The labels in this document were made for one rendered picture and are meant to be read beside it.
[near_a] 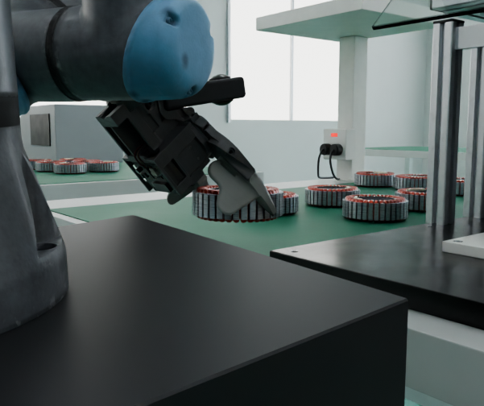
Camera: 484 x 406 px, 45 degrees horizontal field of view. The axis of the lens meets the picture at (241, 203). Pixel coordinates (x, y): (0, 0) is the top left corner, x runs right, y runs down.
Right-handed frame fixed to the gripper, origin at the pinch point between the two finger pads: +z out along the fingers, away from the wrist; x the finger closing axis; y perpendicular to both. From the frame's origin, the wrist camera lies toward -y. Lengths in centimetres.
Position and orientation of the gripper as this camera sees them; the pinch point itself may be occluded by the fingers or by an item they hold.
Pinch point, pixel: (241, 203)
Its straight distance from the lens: 71.9
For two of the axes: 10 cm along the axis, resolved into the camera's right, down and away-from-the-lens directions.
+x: 6.2, 0.9, -7.8
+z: 5.1, 7.1, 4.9
